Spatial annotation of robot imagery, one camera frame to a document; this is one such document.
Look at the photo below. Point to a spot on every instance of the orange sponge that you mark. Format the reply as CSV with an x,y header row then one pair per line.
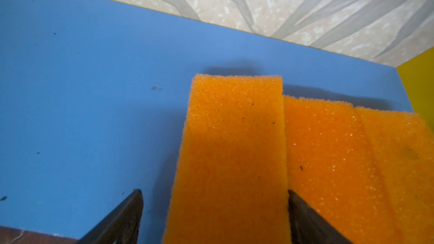
x,y
403,147
331,167

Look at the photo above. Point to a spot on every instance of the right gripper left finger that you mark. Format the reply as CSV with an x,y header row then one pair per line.
x,y
121,226

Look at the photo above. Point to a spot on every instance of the yellow sponge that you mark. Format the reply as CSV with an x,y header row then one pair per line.
x,y
231,184

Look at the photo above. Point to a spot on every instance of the yellow shelf with coloured boards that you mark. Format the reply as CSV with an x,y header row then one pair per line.
x,y
94,96

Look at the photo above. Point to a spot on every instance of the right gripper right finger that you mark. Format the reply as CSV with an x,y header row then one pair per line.
x,y
308,227

